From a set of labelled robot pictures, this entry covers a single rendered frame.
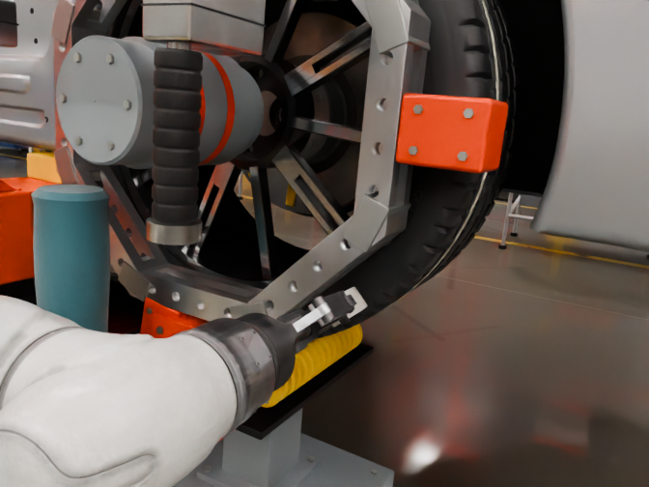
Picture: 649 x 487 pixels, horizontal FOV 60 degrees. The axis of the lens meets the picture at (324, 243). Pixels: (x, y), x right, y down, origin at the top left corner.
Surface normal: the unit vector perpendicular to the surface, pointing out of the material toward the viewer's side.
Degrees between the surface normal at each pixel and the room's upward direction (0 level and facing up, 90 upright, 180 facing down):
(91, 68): 90
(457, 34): 89
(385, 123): 90
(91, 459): 63
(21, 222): 90
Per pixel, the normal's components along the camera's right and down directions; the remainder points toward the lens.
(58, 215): 0.04, 0.19
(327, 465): 0.08, -0.97
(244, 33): 0.87, 0.18
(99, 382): 0.24, -0.87
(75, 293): 0.47, 0.27
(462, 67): -0.45, 0.15
